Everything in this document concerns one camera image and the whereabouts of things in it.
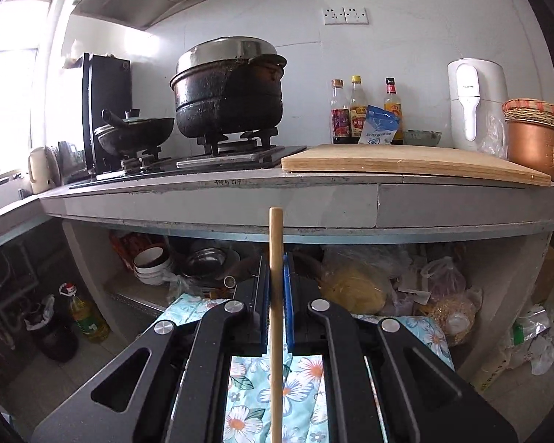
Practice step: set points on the black gas stove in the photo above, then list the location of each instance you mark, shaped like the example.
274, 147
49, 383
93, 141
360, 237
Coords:
240, 159

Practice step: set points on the small grey dish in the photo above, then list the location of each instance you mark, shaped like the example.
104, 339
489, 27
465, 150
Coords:
422, 137

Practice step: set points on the stack of white bowls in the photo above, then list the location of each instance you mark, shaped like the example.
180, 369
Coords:
150, 258

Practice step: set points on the pink plastic bag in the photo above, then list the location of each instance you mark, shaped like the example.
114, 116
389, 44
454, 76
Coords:
443, 281

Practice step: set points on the bag of soybeans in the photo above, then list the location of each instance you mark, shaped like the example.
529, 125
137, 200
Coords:
452, 318

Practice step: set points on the wooden cutting board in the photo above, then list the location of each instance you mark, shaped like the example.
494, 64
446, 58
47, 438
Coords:
397, 161

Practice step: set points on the cooking oil bottle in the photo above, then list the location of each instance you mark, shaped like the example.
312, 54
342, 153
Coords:
90, 320

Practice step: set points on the patterned metal shelf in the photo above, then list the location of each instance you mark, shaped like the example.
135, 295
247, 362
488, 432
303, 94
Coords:
134, 297

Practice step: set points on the clear plastic bag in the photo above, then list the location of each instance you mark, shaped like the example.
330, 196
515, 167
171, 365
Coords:
497, 138

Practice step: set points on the bag of yellow noodles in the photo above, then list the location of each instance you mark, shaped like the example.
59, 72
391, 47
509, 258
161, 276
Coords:
355, 288

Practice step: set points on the cardboard box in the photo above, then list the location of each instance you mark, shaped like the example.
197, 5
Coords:
549, 277

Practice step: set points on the copper pot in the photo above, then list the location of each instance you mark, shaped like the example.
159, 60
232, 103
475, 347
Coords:
535, 152

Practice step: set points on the white wall socket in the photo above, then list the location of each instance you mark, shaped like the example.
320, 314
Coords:
356, 14
334, 15

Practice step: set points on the large black stockpot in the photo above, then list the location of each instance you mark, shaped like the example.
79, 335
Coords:
226, 101

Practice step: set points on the red plastic packet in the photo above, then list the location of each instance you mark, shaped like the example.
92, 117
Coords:
129, 244

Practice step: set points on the grey concrete kitchen counter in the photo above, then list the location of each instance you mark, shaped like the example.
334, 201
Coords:
212, 203

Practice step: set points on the white electric kettle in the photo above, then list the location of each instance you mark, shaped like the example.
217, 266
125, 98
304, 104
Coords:
489, 87

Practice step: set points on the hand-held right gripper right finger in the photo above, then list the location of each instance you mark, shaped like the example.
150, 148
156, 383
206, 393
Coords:
288, 314

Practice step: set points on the cream electric kettle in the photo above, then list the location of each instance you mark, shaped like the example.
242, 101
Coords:
41, 170

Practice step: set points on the amber bottle yellow label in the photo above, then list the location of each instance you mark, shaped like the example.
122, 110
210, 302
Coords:
392, 101

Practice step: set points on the black bucket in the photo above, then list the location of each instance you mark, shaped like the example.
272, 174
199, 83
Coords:
55, 341

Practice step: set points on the black wok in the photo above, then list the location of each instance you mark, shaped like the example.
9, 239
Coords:
134, 134

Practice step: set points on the blue white seasoning bag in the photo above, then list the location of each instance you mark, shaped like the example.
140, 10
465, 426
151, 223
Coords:
378, 124

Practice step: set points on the long wooden chopstick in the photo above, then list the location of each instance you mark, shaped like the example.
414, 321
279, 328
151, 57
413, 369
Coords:
276, 263

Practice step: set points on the steel pot lid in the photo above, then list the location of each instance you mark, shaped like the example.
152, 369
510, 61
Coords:
226, 50

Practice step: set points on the steel basin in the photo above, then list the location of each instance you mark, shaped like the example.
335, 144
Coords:
207, 260

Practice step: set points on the small steel cup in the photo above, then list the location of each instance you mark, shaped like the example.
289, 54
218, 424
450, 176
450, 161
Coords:
229, 281

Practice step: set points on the crumpled white plastic bag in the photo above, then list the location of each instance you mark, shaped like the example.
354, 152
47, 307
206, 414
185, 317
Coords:
547, 350

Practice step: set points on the floral blanket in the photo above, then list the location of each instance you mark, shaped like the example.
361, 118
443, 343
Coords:
300, 392

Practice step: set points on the woven basket tray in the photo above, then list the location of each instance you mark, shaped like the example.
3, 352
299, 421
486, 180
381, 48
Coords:
535, 108

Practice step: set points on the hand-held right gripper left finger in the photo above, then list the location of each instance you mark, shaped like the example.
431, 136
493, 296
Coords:
266, 314

